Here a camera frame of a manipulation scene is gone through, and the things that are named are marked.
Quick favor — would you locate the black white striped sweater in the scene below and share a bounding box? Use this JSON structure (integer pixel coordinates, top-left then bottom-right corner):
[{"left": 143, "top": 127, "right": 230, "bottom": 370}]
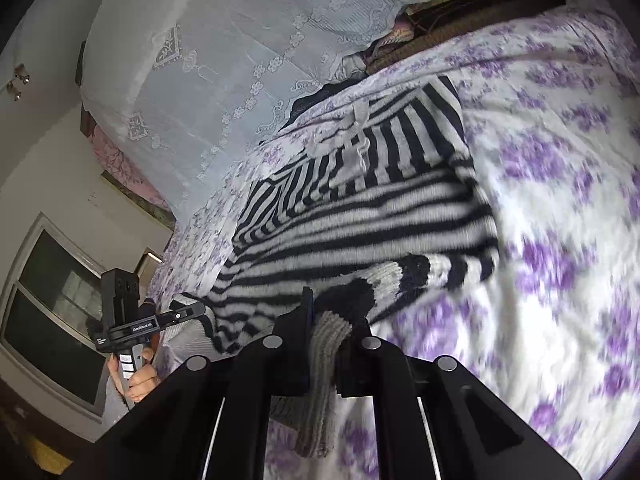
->
[{"left": 171, "top": 72, "right": 501, "bottom": 461}]

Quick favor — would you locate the pink folded clothes pile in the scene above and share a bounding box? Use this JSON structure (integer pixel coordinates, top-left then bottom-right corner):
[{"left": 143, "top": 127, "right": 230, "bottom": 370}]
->
[{"left": 335, "top": 14, "right": 416, "bottom": 81}]

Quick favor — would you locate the person's left hand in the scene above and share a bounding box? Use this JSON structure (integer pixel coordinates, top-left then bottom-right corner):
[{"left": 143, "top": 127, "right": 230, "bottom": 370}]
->
[{"left": 105, "top": 299, "right": 163, "bottom": 404}]

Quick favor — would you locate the purple floral bed sheet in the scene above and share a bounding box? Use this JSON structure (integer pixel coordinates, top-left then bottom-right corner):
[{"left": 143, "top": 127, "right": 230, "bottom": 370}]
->
[{"left": 150, "top": 0, "right": 639, "bottom": 479}]

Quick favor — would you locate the pink floral pillow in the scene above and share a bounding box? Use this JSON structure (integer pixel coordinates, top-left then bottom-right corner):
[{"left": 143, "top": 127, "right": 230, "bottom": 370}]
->
[{"left": 80, "top": 107, "right": 169, "bottom": 210}]

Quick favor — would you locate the white lace cover cloth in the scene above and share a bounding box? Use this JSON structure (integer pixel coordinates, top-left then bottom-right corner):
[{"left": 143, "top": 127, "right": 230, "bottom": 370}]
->
[{"left": 80, "top": 0, "right": 426, "bottom": 219}]

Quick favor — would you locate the woven rattan mat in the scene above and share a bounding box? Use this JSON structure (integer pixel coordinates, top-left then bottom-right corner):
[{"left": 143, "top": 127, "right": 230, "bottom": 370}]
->
[{"left": 367, "top": 0, "right": 565, "bottom": 75}]

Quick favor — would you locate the black action camera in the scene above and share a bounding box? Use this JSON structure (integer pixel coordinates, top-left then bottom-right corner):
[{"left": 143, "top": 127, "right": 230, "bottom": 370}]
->
[{"left": 101, "top": 269, "right": 139, "bottom": 330}]

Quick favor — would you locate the dark window with frame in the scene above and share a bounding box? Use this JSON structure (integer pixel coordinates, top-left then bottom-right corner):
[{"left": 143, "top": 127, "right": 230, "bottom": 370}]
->
[{"left": 1, "top": 214, "right": 108, "bottom": 418}]

